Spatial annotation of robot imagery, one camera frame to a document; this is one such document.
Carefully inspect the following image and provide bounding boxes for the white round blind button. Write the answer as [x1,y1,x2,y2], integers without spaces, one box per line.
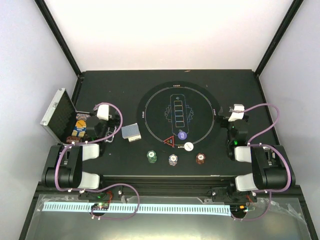
[183,142,194,152]

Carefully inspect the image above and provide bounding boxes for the purple round blind button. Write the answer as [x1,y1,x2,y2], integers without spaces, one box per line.
[177,131,188,140]

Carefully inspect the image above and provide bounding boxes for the green poker chip stack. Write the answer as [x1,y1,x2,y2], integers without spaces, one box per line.
[146,150,157,164]

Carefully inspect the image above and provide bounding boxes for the red triangular dealer button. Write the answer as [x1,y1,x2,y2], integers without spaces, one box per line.
[163,135,175,148]

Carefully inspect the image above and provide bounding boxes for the blue poker chip stack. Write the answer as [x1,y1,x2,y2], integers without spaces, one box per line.
[168,154,178,166]

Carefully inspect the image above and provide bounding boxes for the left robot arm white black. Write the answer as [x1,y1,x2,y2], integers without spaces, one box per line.
[41,114,121,200]

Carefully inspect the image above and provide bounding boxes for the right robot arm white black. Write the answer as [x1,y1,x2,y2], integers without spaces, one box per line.
[217,103,296,202]

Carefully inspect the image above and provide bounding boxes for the blue playing card deck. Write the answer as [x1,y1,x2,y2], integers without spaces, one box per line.
[121,123,140,139]

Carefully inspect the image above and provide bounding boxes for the white card box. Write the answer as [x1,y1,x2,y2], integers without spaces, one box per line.
[128,134,142,142]

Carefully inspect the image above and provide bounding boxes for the chips inside case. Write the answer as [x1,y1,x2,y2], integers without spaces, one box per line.
[66,113,90,144]

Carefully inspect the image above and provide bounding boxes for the red poker chip stack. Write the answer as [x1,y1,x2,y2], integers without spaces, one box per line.
[196,153,206,165]

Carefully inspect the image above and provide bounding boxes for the round black poker mat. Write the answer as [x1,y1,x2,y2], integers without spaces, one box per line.
[136,81,220,155]

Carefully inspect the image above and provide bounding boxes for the aluminium poker chip case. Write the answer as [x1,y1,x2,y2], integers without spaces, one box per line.
[39,87,117,146]

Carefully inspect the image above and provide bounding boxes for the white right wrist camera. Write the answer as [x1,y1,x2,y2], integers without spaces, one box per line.
[228,104,245,122]

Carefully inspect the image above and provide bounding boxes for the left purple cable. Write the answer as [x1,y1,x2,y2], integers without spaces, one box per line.
[54,101,141,221]

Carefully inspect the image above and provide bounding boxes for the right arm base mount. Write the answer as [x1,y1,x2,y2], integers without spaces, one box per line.
[207,183,257,219]

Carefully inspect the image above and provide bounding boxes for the white slotted cable duct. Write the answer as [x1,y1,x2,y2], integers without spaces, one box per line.
[42,202,231,217]

